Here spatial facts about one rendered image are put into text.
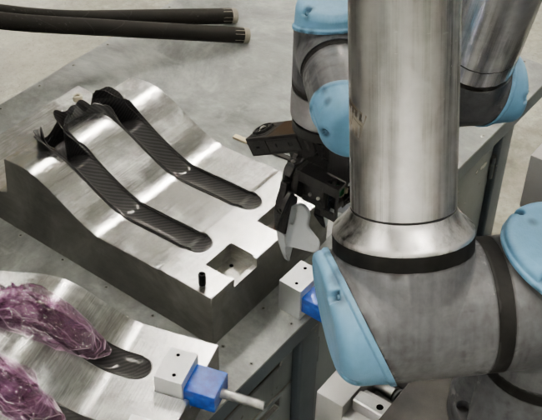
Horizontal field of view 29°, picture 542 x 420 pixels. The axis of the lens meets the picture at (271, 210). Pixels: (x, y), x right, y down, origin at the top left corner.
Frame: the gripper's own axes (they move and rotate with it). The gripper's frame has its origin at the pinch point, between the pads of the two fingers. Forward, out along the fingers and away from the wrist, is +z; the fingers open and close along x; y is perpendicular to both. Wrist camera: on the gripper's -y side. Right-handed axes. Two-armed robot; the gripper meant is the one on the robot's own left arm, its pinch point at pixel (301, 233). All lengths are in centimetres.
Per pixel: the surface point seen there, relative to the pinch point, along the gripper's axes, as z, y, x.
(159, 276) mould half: 5.3, -12.9, -13.3
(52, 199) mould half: 2.7, -32.2, -13.4
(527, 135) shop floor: 96, -30, 158
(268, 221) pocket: 6.1, -8.8, 4.4
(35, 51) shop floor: 97, -175, 99
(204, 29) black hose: 10, -51, 40
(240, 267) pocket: 6.7, -6.5, -4.5
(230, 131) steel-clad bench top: 13.8, -31.8, 24.4
